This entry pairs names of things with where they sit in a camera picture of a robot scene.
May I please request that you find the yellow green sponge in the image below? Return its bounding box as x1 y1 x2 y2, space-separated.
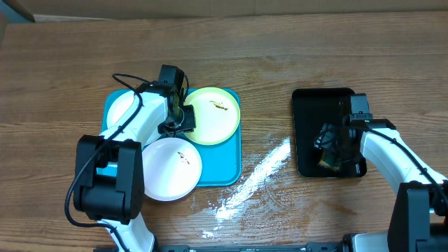
318 148 341 171

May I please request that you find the yellow-green plate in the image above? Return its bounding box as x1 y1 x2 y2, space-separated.
185 87 241 146

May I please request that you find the white plate with stain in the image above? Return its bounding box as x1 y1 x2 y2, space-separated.
142 138 202 202

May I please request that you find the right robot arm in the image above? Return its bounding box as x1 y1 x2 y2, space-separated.
314 94 447 251

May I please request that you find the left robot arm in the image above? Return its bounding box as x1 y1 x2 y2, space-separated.
64 64 195 251

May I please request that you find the black rectangular tray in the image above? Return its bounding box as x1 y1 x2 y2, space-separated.
292 87 367 178

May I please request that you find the teal plastic tray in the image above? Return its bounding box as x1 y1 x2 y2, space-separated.
97 90 242 187

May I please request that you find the white plate upper left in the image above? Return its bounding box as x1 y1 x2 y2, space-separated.
106 90 162 146

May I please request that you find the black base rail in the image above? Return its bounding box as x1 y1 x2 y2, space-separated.
92 241 351 252

